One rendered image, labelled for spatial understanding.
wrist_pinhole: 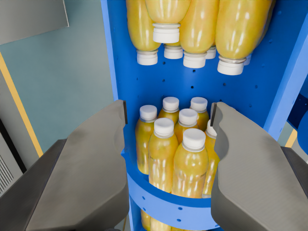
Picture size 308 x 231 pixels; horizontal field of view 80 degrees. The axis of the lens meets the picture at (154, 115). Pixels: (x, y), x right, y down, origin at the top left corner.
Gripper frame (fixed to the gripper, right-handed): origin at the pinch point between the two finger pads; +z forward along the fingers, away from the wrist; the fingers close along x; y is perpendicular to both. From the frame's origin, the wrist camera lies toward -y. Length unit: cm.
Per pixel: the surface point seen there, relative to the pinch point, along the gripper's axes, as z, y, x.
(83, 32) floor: 129, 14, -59
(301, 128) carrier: 32, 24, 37
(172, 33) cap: 18.0, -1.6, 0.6
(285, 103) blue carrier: 8.6, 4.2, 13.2
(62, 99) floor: 129, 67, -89
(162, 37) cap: 17.7, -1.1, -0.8
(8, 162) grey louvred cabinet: 112, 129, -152
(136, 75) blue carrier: 27.5, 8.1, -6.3
